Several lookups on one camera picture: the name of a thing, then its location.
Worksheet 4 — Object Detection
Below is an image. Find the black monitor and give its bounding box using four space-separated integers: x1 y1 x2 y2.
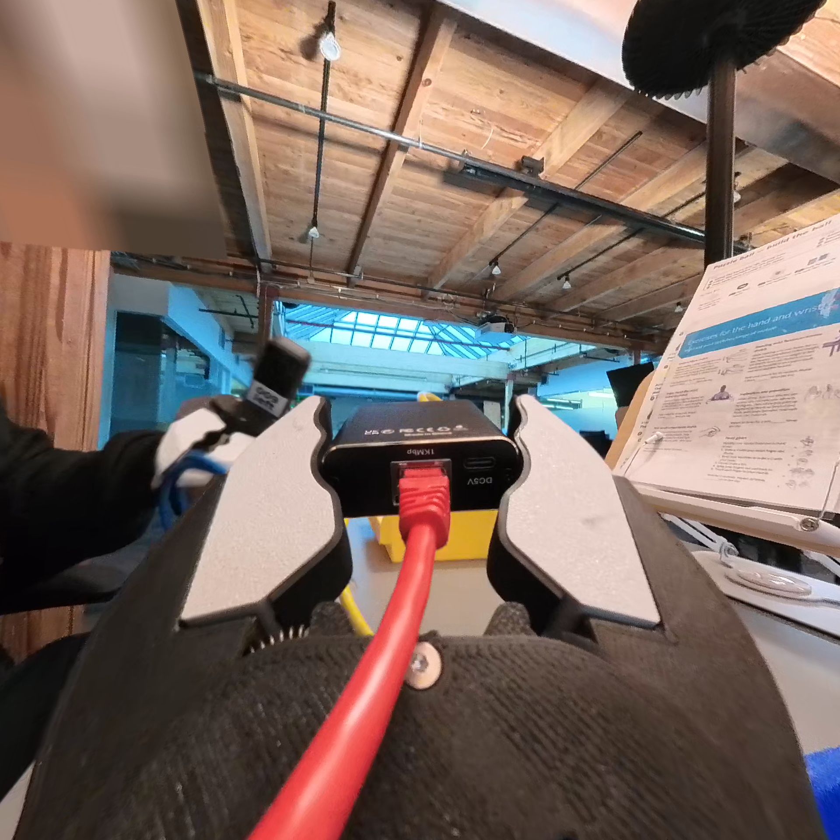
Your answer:
607 362 657 421

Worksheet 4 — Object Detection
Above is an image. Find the yellow plastic bin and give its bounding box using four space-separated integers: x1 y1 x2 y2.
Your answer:
367 508 500 563

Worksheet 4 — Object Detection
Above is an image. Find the black pole with ribbed disc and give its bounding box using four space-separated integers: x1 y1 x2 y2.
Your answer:
620 0 831 266

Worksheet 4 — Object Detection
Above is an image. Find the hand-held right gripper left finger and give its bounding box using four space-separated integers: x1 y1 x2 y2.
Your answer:
178 395 354 637

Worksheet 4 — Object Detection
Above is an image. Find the printed paper sheet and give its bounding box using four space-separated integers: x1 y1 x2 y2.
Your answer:
613 213 840 516

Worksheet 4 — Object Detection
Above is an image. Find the red ethernet cable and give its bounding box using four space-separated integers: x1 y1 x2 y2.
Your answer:
246 459 454 840

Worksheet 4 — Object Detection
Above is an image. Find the black network switch box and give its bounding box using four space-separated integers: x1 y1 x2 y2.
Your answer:
320 400 524 519

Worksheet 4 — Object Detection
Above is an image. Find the ceiling projector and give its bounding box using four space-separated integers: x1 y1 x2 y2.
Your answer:
476 315 526 345

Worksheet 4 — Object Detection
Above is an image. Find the blue plastic bin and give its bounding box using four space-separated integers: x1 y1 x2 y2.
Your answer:
804 745 840 840

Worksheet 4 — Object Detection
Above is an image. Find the blue ethernet cable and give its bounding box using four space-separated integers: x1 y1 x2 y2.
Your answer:
157 453 231 532

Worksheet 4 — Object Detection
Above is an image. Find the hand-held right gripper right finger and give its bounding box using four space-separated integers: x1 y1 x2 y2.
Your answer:
486 394 662 644

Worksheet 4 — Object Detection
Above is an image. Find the black ceiling light rail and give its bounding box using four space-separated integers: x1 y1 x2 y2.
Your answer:
443 157 710 244

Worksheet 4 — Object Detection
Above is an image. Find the white document stand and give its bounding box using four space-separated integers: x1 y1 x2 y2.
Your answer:
613 482 840 637

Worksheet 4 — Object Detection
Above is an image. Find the metal ceiling pipe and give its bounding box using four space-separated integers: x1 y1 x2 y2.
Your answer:
197 71 749 253

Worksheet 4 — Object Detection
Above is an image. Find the person's left forearm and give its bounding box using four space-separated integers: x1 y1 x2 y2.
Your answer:
0 400 165 614

